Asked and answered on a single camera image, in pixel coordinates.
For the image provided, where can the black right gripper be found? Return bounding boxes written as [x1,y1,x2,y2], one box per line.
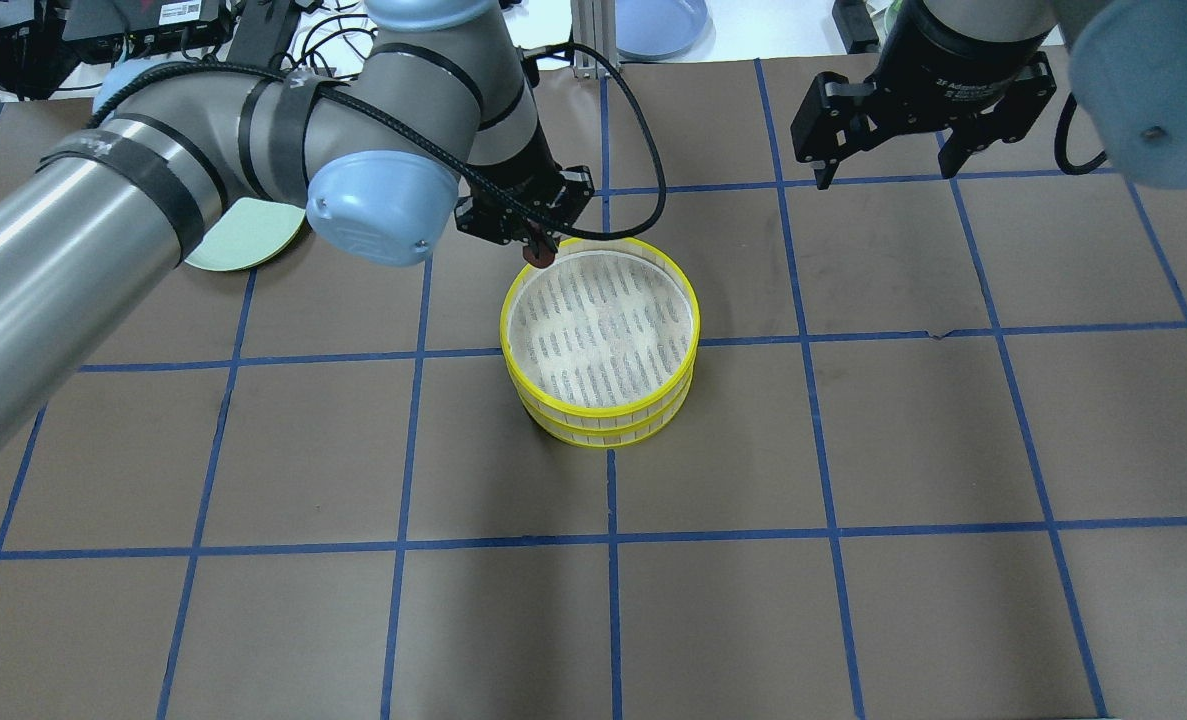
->
[791,1,1058,191]

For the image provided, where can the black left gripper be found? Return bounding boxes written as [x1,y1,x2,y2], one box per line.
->
[455,140,594,251]

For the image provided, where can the brown bun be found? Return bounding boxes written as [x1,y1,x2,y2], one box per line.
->
[523,246,557,269]

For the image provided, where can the yellow top steamer layer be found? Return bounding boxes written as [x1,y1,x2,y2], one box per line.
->
[500,238,702,407]

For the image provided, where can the yellow steamer layer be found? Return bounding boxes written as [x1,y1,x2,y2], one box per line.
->
[500,238,702,407]
[509,367,694,448]

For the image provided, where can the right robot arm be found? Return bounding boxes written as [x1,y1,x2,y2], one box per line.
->
[791,1,1187,190]

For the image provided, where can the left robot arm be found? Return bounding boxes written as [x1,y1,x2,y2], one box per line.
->
[0,1,594,450]

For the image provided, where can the yellow bottom steamer layer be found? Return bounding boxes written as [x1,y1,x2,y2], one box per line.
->
[509,367,694,448]

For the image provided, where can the blue plate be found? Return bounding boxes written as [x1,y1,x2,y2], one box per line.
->
[612,1,709,60]

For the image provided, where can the light green plate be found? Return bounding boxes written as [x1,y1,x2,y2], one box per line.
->
[183,199,306,272]

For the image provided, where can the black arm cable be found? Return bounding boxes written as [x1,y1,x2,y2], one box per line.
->
[83,44,668,243]

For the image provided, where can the aluminium frame post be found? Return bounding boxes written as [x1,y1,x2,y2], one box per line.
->
[569,0,618,81]

